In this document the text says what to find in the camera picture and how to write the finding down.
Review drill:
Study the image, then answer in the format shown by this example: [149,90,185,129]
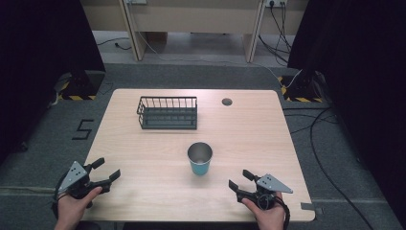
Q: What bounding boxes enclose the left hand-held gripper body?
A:
[57,160,112,201]

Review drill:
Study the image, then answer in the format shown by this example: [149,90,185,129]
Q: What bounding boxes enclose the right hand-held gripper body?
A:
[237,173,294,211]

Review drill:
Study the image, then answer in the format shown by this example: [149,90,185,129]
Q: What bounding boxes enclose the teal cup with metal inside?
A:
[187,142,214,176]

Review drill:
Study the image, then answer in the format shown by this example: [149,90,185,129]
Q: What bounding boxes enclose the black wire rack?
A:
[136,96,198,130]

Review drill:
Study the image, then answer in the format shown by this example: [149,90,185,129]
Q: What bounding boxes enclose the person's right hand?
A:
[240,191,287,230]

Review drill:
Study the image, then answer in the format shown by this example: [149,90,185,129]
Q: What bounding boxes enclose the person's left hand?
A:
[55,186,103,230]

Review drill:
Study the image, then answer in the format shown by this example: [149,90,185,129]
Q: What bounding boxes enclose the grey floor tape piece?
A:
[300,201,325,216]

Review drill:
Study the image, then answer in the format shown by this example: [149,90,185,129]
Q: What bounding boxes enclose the black stand base hazard tape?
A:
[54,69,106,106]
[277,69,325,104]

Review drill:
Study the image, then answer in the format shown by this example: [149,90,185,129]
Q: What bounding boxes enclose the black curtain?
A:
[0,0,106,167]
[286,0,406,221]

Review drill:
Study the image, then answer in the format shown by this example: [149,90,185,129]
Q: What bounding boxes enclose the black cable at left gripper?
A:
[51,180,69,220]

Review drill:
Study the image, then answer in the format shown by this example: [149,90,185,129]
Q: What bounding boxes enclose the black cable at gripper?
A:
[274,195,291,230]
[51,180,69,220]

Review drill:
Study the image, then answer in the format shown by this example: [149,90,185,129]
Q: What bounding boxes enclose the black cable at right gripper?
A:
[274,195,291,230]

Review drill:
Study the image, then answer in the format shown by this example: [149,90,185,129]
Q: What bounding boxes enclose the long black floor cable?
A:
[308,106,375,230]

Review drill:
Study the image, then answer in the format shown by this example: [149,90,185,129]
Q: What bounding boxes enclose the thin black floor cables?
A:
[282,106,340,135]

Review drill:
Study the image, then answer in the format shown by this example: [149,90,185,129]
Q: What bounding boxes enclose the short black floor cable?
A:
[96,36,133,52]

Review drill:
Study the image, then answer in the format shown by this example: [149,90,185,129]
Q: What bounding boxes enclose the long white cable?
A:
[128,3,304,89]

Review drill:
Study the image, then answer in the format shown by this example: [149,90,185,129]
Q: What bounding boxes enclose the bundle of black socket cables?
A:
[258,2,294,67]

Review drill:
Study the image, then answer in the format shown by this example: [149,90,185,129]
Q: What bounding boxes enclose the white wall socket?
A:
[265,0,288,9]

